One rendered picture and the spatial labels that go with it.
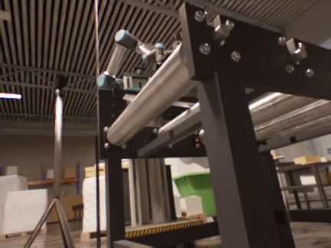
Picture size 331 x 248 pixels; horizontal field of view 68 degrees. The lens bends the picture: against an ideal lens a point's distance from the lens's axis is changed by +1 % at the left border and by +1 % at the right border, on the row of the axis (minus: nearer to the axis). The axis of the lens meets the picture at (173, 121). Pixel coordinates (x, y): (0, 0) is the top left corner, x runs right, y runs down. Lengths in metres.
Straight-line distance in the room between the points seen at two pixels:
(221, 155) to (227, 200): 0.09
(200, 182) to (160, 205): 1.87
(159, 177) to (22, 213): 7.36
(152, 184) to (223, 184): 1.86
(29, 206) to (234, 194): 8.96
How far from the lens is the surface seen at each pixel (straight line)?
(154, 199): 2.34
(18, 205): 9.33
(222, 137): 0.50
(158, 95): 0.79
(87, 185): 4.92
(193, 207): 3.44
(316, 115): 1.43
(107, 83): 2.22
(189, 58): 0.57
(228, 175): 0.49
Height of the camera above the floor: 0.49
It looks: 18 degrees up
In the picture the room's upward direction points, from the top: 7 degrees counter-clockwise
